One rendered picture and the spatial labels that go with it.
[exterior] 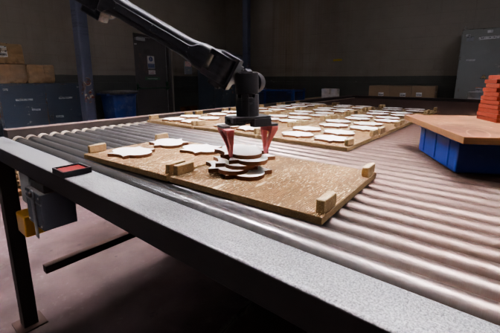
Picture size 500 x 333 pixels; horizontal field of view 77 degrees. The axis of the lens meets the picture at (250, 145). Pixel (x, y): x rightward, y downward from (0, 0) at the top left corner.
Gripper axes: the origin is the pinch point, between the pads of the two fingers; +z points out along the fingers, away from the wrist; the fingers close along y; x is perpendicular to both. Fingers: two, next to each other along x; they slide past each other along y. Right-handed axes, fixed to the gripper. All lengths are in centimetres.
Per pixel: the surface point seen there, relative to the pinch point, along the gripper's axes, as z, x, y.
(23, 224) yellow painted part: 30, -57, 63
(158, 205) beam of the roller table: 7.7, 6.7, 23.9
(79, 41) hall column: -80, -462, 56
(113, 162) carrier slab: 5.1, -27.6, 31.5
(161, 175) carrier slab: 5.7, -8.5, 20.7
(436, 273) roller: 9.0, 46.7, -7.1
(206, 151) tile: 4.3, -25.0, 3.8
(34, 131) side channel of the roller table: 4, -107, 64
